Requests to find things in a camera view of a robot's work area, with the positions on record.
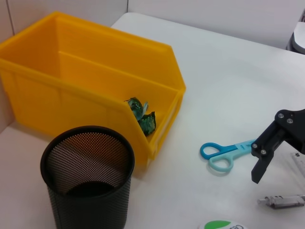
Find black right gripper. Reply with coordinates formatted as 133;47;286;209
250;109;305;184

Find clear green-label water bottle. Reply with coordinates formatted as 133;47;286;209
197;219;251;229

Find green plastic wrapper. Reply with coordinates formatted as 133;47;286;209
123;96;157;137

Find blue scissors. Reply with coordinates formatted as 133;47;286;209
199;138;259;177

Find transparent plastic ruler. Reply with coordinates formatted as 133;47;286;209
282;150;305;182

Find white grey pen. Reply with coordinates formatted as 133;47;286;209
257;194;305;209

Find black mesh pen holder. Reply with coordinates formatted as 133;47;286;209
40;125;136;229

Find white grey background object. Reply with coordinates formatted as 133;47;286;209
285;9;305;54

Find yellow plastic bin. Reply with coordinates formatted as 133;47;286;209
0;11;187;167

